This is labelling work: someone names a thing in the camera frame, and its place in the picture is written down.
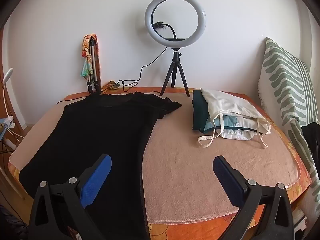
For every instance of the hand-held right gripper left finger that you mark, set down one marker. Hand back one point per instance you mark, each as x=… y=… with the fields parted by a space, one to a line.
x=96 y=180

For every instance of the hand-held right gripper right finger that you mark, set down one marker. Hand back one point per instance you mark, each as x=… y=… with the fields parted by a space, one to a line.
x=227 y=180

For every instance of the black t-shirt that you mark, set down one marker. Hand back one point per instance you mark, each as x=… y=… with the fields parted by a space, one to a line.
x=100 y=130

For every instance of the pink blanket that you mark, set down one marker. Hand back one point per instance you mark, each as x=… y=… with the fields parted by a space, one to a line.
x=187 y=167

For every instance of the light blue folded garment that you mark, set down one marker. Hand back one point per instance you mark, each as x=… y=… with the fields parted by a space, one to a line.
x=230 y=122

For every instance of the dark green folded garment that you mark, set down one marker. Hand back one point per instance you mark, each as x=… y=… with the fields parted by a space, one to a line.
x=200 y=115

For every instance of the dark cloth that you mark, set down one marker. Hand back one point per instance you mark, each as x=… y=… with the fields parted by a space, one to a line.
x=312 y=140

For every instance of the small patterned cloth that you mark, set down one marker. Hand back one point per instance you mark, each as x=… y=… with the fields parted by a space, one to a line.
x=113 y=85

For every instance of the colourful patterned scarf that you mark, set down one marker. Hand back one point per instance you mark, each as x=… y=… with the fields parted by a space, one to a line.
x=86 y=67

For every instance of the green striped white cushion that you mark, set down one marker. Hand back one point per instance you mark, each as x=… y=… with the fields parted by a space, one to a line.
x=282 y=80

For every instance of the folded silver tripod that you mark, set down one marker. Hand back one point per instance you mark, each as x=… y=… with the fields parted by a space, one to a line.
x=93 y=62

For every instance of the white desk lamp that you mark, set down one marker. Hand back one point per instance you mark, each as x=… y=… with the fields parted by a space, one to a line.
x=5 y=85

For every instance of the black mini tripod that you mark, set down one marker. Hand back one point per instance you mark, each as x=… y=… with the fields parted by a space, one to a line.
x=175 y=55

